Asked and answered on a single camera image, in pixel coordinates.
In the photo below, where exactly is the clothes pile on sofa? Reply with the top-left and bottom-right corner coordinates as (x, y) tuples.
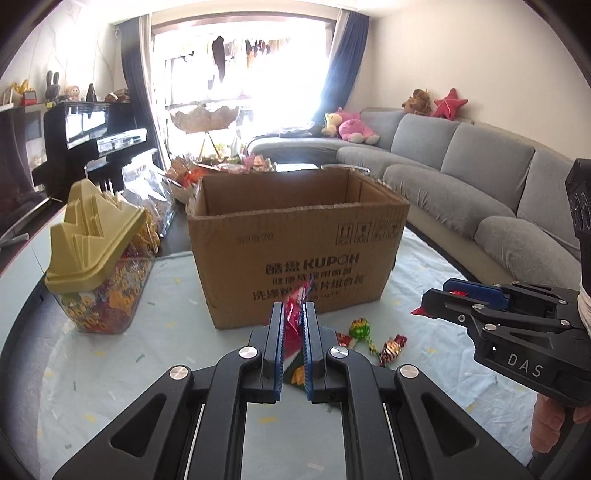
(279, 124), (325, 138)

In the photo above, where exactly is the brown plush lion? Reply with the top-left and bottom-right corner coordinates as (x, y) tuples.
(401, 89), (434, 116)

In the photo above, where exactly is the clear plastic bag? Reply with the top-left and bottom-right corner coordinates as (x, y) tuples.
(121, 150), (179, 239)

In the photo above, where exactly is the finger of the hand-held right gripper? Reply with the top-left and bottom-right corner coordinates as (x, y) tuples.
(420, 288), (496, 335)
(442, 278), (579, 308)

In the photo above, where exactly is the gold ornament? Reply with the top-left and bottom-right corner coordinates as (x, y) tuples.
(2, 80), (40, 107)

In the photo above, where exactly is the black piano bench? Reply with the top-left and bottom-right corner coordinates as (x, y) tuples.
(85, 157), (126, 195)

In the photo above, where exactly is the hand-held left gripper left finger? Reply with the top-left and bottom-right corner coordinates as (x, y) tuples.
(51, 301), (284, 480)

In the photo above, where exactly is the small red candy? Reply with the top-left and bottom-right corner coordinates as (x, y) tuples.
(410, 288), (469, 317)

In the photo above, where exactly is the pale blue television cabinet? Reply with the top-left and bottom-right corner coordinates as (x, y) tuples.
(0, 198), (75, 296)

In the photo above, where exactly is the grey bunny figurine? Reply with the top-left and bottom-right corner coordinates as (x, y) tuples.
(45, 71), (64, 103)

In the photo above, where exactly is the tiered white snack stand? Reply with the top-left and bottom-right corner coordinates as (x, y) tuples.
(164, 104), (276, 206)

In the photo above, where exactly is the black curved television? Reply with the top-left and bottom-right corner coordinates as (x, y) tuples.
(0, 107), (62, 241)

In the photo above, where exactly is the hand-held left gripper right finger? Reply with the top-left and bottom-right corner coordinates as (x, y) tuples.
(302, 301), (537, 480)

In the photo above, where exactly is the blue curtain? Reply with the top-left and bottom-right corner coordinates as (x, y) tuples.
(311, 11), (373, 134)
(119, 16), (170, 169)

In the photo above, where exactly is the person's right hand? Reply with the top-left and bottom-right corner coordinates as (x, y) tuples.
(531, 396), (591, 460)

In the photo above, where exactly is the grey sofa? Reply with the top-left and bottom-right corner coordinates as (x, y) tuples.
(247, 107), (591, 296)

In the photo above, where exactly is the pale patterned tablecloth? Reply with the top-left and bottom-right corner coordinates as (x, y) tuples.
(37, 226), (555, 480)

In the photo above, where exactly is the pink plush toy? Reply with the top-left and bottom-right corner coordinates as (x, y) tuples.
(338, 108), (380, 145)

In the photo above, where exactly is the black piano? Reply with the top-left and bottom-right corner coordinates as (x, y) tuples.
(31, 100), (156, 202)

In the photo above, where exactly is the brown cardboard box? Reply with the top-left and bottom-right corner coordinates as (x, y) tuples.
(186, 166), (411, 330)

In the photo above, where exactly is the pink red snack packet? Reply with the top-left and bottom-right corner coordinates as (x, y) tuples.
(281, 285), (308, 366)

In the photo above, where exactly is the small green snack packet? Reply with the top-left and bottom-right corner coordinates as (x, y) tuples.
(283, 356), (308, 385)

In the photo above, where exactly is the clear container with yellow lid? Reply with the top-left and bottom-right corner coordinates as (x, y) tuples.
(45, 179), (161, 334)

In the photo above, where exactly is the yellow plush bear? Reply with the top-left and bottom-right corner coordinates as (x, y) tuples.
(322, 112), (344, 138)

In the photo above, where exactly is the red star pillow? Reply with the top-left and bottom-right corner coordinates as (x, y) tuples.
(431, 88), (469, 121)

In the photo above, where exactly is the red gold wrapped candy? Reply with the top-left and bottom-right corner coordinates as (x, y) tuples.
(379, 334), (408, 366)

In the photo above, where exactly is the green lollipop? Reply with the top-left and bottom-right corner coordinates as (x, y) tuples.
(348, 318), (385, 354)

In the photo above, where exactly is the row of hanging laundry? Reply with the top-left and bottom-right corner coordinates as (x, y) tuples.
(178, 34), (297, 94)

